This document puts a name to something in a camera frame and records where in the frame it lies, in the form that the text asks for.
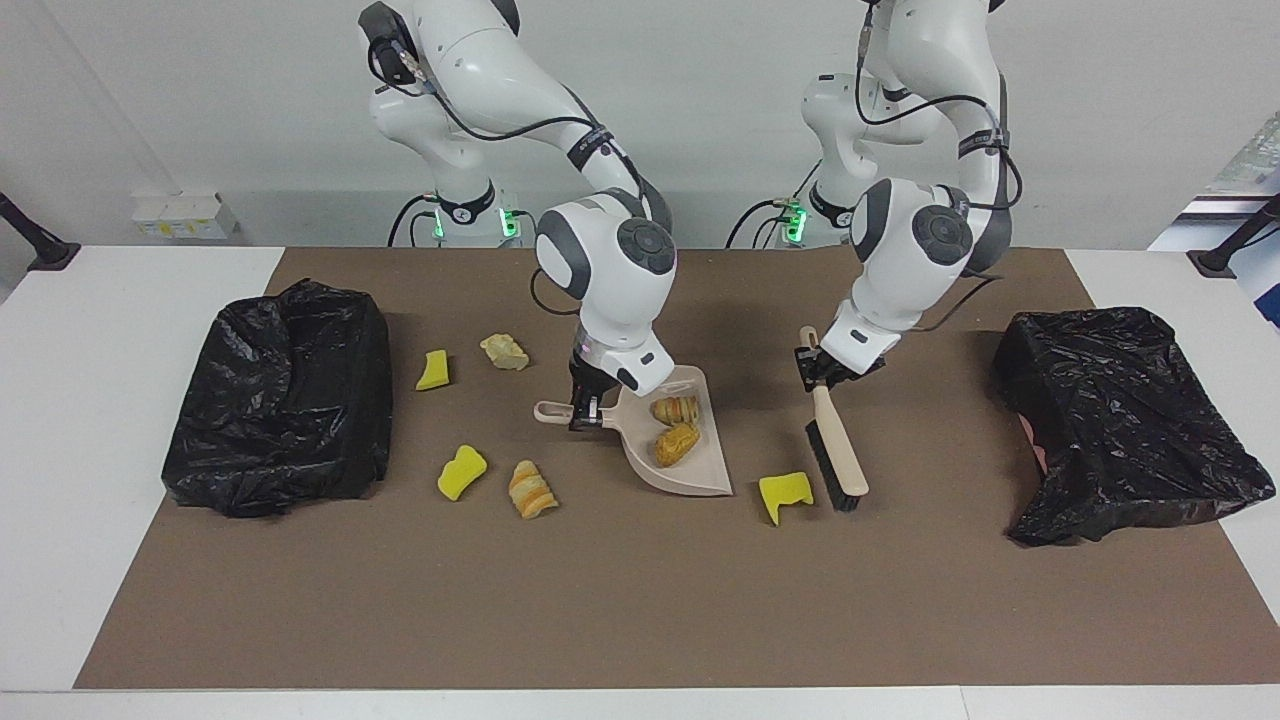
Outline beige hand brush black bristles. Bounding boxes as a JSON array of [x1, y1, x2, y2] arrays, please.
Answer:
[[798, 326, 871, 513]]

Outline pale yellow bread chunk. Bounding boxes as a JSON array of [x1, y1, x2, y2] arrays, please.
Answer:
[[479, 333, 531, 372]]

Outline large striped croissant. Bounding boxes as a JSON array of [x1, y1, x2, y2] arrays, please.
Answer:
[[507, 459, 560, 521]]

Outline golden brown bread roll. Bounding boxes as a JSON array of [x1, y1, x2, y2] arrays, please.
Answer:
[[655, 422, 701, 469]]

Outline beige plastic dustpan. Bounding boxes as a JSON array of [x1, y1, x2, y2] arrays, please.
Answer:
[[533, 365, 734, 498]]

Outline large yellow sponge piece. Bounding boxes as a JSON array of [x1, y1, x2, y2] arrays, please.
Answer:
[[758, 471, 815, 527]]

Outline wavy yellow sponge piece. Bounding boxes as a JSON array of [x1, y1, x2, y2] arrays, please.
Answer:
[[436, 444, 489, 502]]

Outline black bag lined pink bin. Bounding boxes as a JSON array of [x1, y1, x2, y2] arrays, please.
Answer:
[[992, 306, 1277, 548]]

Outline brown table mat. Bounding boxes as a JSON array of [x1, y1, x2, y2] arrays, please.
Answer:
[[73, 247, 1280, 691]]

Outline white shelf dark edge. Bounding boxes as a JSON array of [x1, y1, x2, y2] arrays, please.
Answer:
[[1180, 195, 1280, 217]]

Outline light blue panel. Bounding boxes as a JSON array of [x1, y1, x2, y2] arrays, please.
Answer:
[[1236, 228, 1280, 331]]

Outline patterned paper sheet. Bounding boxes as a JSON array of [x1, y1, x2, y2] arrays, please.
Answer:
[[1207, 112, 1280, 196]]

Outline black base power cable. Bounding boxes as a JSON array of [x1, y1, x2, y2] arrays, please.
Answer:
[[387, 193, 441, 248], [725, 160, 823, 249]]

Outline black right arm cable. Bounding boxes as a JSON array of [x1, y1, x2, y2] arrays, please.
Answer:
[[385, 40, 649, 319]]

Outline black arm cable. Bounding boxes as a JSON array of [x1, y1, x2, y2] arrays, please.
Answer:
[[855, 0, 1025, 333], [385, 40, 649, 319]]

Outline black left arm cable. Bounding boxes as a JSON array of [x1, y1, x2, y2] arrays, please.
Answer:
[[855, 0, 1025, 333]]

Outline black camera stand base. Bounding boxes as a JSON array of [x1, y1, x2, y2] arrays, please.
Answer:
[[0, 190, 81, 273], [1186, 192, 1280, 279]]

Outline white wall socket box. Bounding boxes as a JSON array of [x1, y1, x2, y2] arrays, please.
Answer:
[[130, 192, 241, 242]]

